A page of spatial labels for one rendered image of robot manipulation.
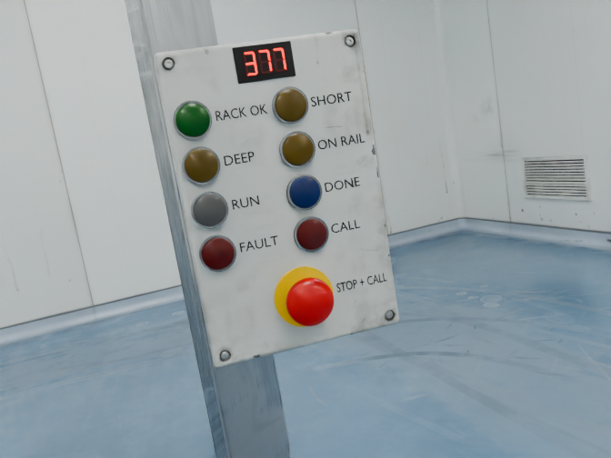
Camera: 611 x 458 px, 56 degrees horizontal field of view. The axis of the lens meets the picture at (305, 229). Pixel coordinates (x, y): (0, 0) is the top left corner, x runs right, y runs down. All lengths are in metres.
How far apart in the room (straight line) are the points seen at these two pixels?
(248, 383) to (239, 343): 0.09
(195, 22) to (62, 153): 3.68
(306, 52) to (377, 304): 0.23
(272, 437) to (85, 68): 3.80
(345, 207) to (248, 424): 0.23
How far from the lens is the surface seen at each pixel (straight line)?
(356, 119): 0.50
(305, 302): 0.47
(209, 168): 0.46
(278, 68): 0.48
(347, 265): 0.50
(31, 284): 4.27
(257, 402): 0.58
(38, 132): 4.21
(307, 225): 0.48
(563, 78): 4.24
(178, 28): 0.54
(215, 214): 0.47
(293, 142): 0.47
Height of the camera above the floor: 0.99
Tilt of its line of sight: 9 degrees down
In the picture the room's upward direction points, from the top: 9 degrees counter-clockwise
